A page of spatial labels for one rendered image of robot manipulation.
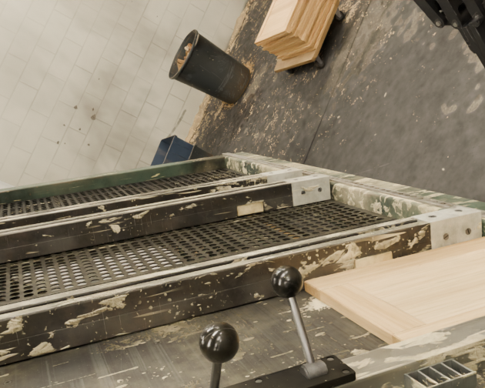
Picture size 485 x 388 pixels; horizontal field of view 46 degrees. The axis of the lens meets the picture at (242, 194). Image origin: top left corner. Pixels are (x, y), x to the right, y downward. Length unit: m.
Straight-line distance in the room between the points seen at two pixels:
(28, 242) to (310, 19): 3.16
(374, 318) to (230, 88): 4.71
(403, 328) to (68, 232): 0.92
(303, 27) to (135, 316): 3.49
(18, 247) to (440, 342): 1.05
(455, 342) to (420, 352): 0.05
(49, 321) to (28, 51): 5.36
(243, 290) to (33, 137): 5.22
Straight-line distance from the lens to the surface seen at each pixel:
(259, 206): 1.63
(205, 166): 2.51
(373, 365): 0.71
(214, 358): 0.54
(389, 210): 1.49
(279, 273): 0.67
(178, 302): 0.96
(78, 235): 1.51
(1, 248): 1.51
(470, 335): 0.78
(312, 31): 4.30
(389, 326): 0.85
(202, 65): 5.35
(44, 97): 6.14
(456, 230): 1.20
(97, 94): 6.22
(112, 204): 1.68
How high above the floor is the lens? 1.78
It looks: 23 degrees down
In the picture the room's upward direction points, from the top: 64 degrees counter-clockwise
